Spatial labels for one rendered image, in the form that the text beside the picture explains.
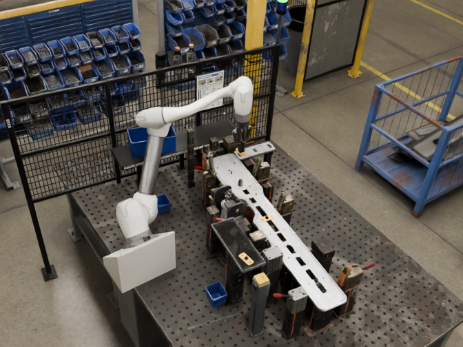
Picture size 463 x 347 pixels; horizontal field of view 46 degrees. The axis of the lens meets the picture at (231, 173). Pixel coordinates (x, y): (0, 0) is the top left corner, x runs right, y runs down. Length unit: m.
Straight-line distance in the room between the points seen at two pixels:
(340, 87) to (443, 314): 3.77
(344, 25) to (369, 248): 3.36
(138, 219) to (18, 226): 1.80
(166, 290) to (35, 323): 1.21
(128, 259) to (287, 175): 1.51
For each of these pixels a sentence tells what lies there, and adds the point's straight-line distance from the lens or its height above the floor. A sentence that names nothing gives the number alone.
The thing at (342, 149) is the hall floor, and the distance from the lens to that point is 5.64.
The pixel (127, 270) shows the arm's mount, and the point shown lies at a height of 0.88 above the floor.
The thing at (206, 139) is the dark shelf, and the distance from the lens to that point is 3.83.
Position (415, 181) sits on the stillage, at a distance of 5.20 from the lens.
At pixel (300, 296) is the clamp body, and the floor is 1.06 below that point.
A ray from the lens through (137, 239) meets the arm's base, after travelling 3.26.
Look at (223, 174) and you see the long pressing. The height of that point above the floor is 1.00.
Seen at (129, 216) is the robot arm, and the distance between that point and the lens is 3.25.
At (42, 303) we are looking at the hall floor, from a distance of 4.28.
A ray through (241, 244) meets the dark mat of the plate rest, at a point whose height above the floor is 1.16.
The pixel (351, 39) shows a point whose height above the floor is 0.51.
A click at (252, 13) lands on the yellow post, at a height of 1.80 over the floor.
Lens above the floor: 3.32
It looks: 40 degrees down
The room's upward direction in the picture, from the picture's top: 3 degrees clockwise
